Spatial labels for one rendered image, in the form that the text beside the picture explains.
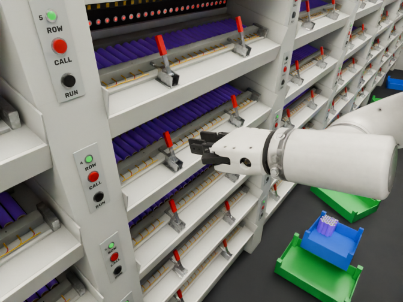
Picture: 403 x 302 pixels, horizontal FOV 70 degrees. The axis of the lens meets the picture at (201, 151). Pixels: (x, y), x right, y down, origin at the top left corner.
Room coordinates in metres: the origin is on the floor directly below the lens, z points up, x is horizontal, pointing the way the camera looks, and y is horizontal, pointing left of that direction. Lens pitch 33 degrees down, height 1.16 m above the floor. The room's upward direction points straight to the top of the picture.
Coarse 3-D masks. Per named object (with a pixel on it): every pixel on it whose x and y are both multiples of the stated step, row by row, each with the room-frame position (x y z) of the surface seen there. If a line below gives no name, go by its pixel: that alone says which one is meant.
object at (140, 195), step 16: (240, 80) 0.95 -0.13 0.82; (256, 96) 0.89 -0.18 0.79; (272, 96) 0.88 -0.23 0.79; (256, 112) 0.83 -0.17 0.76; (224, 128) 0.72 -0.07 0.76; (192, 160) 0.57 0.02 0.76; (128, 176) 0.49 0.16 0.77; (144, 176) 0.50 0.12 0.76; (160, 176) 0.51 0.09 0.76; (176, 176) 0.51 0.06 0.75; (128, 192) 0.45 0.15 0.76; (144, 192) 0.45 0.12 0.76; (160, 192) 0.48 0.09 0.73; (128, 208) 0.41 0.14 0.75; (144, 208) 0.45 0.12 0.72
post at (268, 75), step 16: (240, 0) 0.97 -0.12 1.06; (256, 0) 0.94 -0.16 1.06; (272, 0) 0.90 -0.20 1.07; (288, 0) 0.88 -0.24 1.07; (272, 16) 0.90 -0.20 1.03; (288, 16) 0.89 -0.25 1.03; (288, 32) 0.91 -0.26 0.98; (288, 48) 0.92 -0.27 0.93; (272, 64) 0.89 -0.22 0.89; (288, 64) 0.94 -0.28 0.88; (256, 80) 0.92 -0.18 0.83; (272, 80) 0.88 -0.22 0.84; (272, 112) 0.88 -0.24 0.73; (256, 176) 0.89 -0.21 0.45; (256, 208) 0.88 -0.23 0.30; (256, 224) 0.88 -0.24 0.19; (256, 240) 0.91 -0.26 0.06
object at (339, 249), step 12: (312, 228) 0.97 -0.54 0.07; (336, 228) 1.01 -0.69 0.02; (348, 228) 0.99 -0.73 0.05; (360, 228) 0.96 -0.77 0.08; (312, 240) 0.84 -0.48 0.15; (324, 240) 0.91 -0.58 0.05; (336, 240) 0.93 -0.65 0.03; (348, 240) 0.94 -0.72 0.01; (312, 252) 0.81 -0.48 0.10; (324, 252) 0.79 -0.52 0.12; (336, 252) 0.83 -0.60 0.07; (348, 252) 0.76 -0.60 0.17; (336, 264) 0.75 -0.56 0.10; (348, 264) 0.73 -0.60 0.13
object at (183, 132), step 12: (240, 96) 0.86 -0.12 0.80; (216, 108) 0.77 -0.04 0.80; (228, 108) 0.80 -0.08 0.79; (204, 120) 0.70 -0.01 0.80; (216, 120) 0.73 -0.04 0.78; (180, 132) 0.63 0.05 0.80; (192, 132) 0.67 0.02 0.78; (156, 144) 0.57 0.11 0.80; (132, 156) 0.52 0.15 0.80; (144, 156) 0.53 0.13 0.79; (120, 168) 0.48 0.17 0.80; (132, 168) 0.51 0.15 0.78; (144, 168) 0.51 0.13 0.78
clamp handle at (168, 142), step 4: (164, 132) 0.55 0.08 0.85; (168, 132) 0.55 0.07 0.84; (164, 136) 0.55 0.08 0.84; (168, 136) 0.55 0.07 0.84; (168, 140) 0.54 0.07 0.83; (168, 144) 0.54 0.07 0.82; (172, 144) 0.55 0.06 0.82; (172, 148) 0.55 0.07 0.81; (172, 152) 0.54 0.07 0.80; (172, 156) 0.54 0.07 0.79; (172, 160) 0.54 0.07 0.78
